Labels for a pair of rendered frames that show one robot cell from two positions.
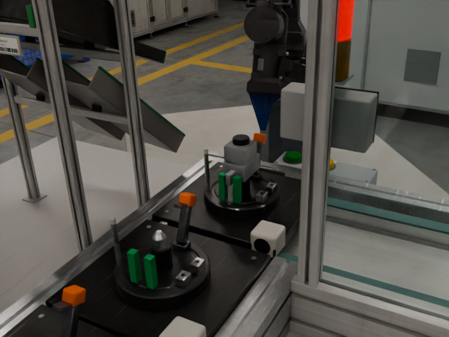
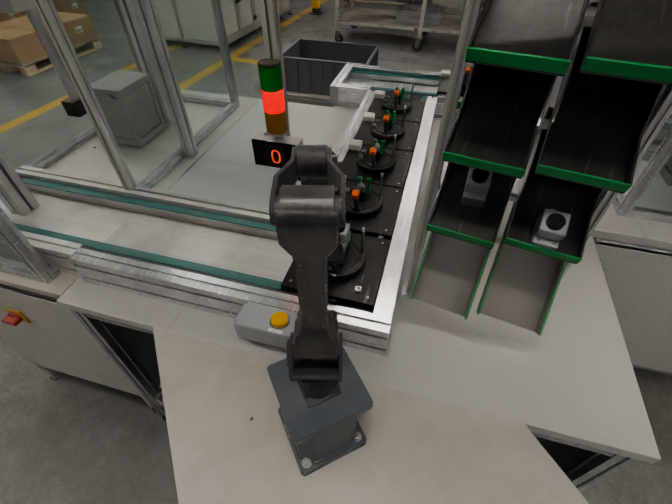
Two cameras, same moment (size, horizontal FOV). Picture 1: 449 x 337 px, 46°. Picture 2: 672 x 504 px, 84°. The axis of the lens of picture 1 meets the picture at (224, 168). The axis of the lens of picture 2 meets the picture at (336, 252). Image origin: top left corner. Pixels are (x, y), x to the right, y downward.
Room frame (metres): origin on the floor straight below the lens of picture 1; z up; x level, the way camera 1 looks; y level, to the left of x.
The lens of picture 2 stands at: (1.51, -0.21, 1.69)
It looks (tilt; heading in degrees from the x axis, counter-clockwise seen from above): 45 degrees down; 166
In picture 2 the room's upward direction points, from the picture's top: straight up
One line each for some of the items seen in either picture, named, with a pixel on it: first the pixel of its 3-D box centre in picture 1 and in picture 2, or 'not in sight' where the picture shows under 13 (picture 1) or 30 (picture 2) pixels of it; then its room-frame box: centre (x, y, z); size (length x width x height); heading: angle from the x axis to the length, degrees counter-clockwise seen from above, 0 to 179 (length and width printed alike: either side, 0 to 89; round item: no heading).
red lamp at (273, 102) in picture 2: not in sight; (273, 99); (0.65, -0.14, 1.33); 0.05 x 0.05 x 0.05
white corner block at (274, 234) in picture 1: (267, 239); not in sight; (0.71, -0.07, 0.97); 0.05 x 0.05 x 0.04; 60
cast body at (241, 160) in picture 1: (238, 157); (340, 233); (0.84, -0.03, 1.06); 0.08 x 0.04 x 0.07; 151
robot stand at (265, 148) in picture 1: (288, 126); (320, 407); (1.21, -0.16, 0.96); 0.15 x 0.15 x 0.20; 11
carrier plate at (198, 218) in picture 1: (242, 202); (338, 263); (0.85, -0.03, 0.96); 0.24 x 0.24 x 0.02; 60
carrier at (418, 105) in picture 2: not in sight; (397, 97); (-0.01, 0.46, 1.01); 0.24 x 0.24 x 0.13; 60
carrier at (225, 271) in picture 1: (160, 253); (360, 193); (0.63, 0.10, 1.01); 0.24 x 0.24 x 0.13; 60
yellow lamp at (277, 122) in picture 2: not in sight; (275, 120); (0.65, -0.14, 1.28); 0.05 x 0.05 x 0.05
